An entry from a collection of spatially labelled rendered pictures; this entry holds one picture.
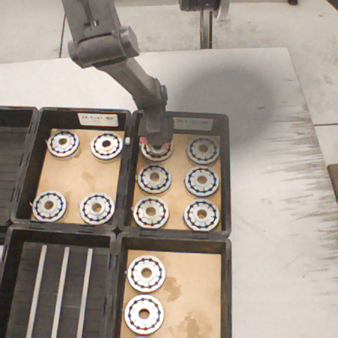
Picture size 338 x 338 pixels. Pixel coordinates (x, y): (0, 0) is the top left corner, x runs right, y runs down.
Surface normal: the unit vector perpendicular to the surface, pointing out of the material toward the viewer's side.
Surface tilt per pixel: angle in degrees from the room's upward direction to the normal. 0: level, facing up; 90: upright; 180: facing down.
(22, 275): 0
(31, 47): 0
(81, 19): 55
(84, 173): 0
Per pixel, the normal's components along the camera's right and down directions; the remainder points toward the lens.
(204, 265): 0.01, -0.50
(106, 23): -0.06, 0.42
